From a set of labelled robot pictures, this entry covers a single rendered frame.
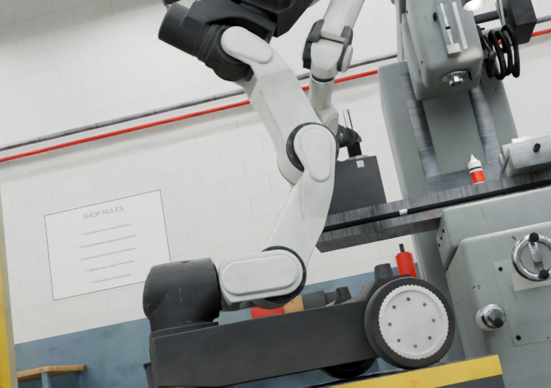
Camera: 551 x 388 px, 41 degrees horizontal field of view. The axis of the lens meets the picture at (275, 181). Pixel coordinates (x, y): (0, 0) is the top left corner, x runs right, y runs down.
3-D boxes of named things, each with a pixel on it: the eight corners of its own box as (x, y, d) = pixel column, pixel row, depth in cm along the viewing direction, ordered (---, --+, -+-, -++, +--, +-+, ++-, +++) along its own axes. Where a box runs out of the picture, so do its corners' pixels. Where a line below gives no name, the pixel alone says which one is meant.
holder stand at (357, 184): (388, 207, 244) (375, 151, 249) (322, 219, 243) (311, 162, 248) (383, 216, 256) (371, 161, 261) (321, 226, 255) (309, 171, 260)
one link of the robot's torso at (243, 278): (225, 308, 175) (216, 253, 178) (215, 317, 194) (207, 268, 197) (308, 294, 180) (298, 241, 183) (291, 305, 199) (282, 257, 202)
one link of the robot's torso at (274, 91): (310, 180, 190) (206, 38, 196) (294, 199, 206) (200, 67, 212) (355, 151, 195) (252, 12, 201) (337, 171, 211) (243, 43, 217)
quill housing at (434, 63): (487, 57, 243) (463, -28, 251) (425, 72, 246) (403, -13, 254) (482, 79, 261) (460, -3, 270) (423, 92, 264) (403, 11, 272)
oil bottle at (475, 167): (487, 184, 236) (478, 151, 239) (474, 186, 237) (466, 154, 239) (485, 187, 240) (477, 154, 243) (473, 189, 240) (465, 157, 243)
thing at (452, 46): (461, 51, 241) (445, -7, 246) (448, 53, 242) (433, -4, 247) (459, 56, 245) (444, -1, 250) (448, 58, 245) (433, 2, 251)
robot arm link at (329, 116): (323, 148, 223) (326, 116, 213) (301, 133, 227) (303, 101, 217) (337, 138, 226) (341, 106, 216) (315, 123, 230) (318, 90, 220)
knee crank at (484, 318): (512, 325, 171) (506, 299, 173) (486, 330, 172) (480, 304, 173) (501, 328, 192) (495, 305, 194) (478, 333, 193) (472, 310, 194)
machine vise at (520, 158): (565, 157, 220) (555, 123, 223) (514, 169, 222) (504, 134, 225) (548, 183, 253) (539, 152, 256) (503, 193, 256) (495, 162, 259)
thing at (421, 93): (485, 70, 262) (467, 4, 269) (416, 85, 265) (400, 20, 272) (480, 88, 280) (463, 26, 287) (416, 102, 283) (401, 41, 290)
